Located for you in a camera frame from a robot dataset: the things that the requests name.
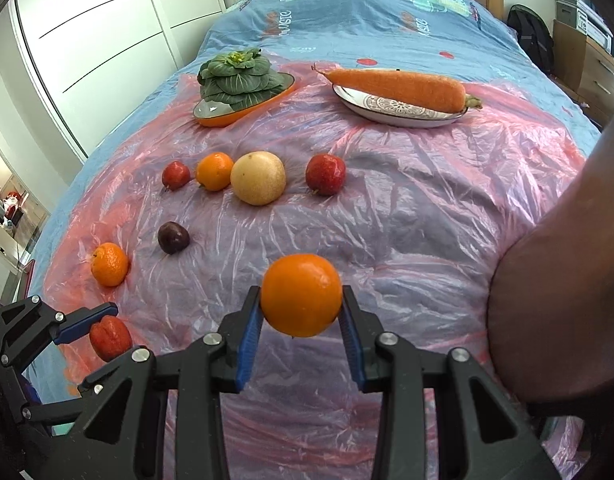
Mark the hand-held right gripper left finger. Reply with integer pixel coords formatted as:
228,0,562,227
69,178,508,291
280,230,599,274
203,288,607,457
52,286,263,480

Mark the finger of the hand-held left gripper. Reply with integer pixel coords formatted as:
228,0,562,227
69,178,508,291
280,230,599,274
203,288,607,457
0,296,119,377
19,380,108,426

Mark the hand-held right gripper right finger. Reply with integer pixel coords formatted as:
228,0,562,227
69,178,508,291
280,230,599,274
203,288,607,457
339,285,562,480

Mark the large orange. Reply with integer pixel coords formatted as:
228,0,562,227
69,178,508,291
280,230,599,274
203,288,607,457
261,254,344,338

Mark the small orange mandarin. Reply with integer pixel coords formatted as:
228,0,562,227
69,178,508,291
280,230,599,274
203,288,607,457
196,152,236,192
91,242,130,287

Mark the dark purple plum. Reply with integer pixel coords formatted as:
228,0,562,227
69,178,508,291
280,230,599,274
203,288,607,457
158,221,191,256

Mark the small red apple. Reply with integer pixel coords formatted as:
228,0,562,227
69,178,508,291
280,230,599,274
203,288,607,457
162,161,192,192

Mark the pink plastic sheet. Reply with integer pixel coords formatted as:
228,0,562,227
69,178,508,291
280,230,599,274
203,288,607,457
42,50,588,480

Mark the yellow round pear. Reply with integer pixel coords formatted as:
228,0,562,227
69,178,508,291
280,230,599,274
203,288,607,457
230,151,287,206

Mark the orange oval plate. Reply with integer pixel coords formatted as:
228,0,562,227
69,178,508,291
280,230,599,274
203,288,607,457
193,72,296,128

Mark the white patterned plate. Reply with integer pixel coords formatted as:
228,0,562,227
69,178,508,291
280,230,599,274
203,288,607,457
333,84,470,129

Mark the large carrot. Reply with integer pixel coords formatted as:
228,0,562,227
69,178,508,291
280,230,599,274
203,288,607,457
312,62,484,112

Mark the green bok choy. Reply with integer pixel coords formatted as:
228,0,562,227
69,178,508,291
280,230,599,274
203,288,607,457
197,48,288,111

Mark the white wardrobe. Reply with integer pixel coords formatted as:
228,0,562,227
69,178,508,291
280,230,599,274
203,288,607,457
0,0,248,161

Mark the blue printed blanket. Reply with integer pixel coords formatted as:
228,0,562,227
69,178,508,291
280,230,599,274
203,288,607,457
24,0,605,480

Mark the black backpack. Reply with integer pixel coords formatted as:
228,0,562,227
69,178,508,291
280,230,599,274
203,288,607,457
507,4,555,78

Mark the wooden nightstand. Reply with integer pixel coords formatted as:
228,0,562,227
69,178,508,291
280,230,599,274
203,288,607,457
552,20,614,126

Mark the grey storage box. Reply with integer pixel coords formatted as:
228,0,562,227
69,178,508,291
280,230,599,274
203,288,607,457
554,0,580,23

